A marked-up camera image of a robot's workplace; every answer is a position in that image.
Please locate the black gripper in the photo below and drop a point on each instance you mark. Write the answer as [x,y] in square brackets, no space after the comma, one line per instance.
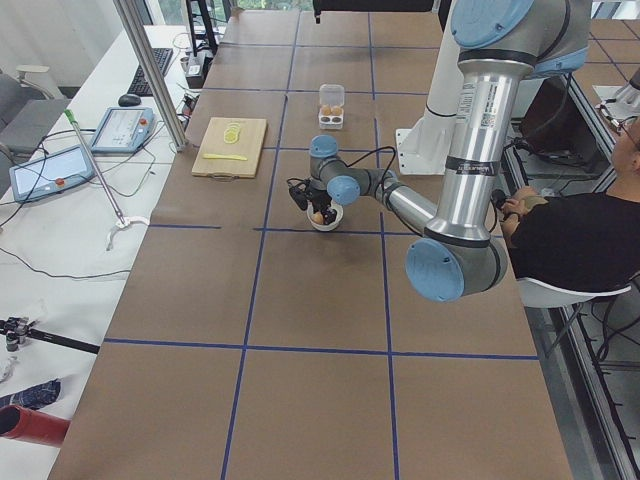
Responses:
[320,198]

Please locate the clear plastic egg box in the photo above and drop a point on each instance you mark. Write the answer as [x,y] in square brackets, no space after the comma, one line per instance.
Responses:
[331,106]

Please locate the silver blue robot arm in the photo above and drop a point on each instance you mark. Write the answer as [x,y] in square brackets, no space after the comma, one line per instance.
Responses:
[502,43]

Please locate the white bowl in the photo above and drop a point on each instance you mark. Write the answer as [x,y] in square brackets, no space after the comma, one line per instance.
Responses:
[326,227]

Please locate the bamboo cutting board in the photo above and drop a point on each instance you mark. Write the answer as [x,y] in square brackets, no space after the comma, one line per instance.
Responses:
[251,139]

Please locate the yellow plastic knife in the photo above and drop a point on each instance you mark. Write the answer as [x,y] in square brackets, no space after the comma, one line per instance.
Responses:
[230,157]

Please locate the white chair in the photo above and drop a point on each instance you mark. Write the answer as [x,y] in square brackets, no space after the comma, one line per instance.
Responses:
[535,293]

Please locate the teach pendant far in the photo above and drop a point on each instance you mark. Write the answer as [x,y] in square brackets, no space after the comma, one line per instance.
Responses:
[122,130]

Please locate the teach pendant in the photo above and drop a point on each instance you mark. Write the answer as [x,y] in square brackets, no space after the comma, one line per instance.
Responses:
[122,130]
[52,174]

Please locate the black computer mouse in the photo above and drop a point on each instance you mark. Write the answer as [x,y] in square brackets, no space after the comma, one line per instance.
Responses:
[129,100]

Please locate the seated person black shirt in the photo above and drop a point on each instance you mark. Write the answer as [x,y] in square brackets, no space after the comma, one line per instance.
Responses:
[584,242]

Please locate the teach pendant near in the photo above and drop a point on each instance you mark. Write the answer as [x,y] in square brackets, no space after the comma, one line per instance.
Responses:
[52,174]

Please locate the black tripod rod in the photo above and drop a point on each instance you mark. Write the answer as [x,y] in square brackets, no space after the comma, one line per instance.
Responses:
[18,329]

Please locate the blue patterned cloth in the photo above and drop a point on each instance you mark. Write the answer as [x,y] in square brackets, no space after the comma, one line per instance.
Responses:
[35,397]

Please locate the red cylinder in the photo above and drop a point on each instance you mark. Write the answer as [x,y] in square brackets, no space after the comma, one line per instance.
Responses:
[26,425]

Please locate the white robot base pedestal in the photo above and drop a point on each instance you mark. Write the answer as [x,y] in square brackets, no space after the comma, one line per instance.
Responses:
[424,148]

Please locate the aluminium frame post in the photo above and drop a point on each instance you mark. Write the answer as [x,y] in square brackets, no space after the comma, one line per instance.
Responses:
[136,33]

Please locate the grabber stick green handle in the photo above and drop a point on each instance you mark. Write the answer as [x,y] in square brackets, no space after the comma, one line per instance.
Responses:
[123,222]

